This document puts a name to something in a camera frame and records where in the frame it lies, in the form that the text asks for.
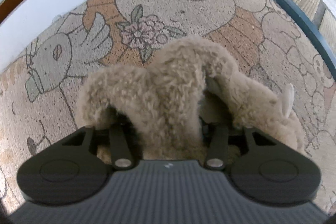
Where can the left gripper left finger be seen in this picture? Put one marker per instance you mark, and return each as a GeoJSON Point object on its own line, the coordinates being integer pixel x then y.
{"type": "Point", "coordinates": [78, 166]}

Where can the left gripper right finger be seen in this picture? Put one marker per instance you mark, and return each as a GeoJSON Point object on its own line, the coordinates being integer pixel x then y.
{"type": "Point", "coordinates": [259, 166]}

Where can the cartoon patterned door mat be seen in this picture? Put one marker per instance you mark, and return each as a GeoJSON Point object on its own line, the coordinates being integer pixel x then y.
{"type": "Point", "coordinates": [40, 88]}

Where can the brown fluffy animal slipper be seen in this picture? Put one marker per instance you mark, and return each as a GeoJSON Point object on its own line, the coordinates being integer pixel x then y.
{"type": "Point", "coordinates": [128, 90]}

